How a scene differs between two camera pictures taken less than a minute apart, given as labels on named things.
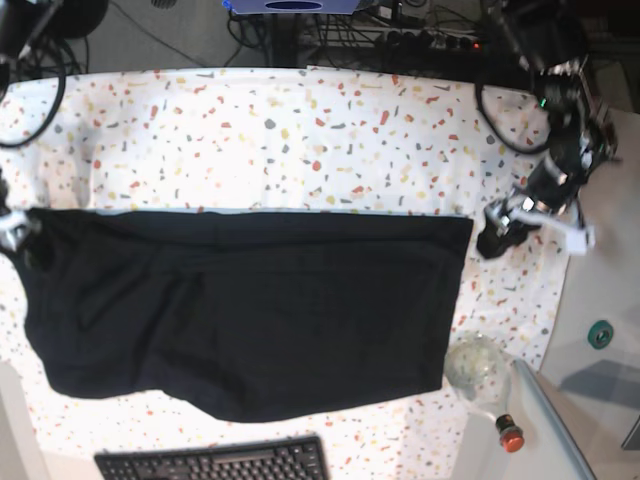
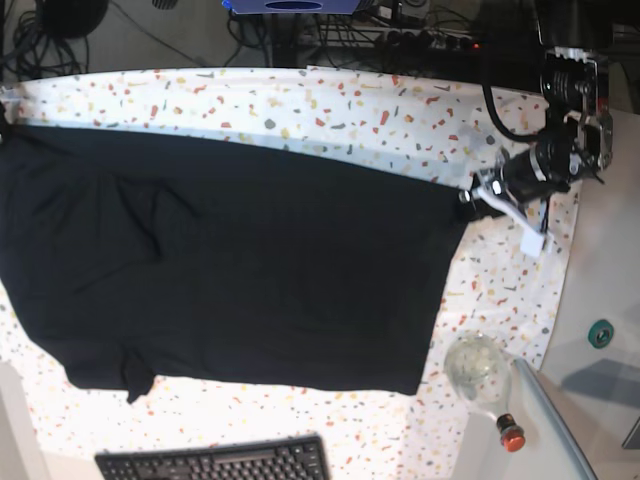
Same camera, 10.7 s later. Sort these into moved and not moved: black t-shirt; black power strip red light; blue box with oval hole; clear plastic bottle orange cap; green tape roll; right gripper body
Moved: black t-shirt; right gripper body
Not moved: green tape roll; black power strip red light; clear plastic bottle orange cap; blue box with oval hole
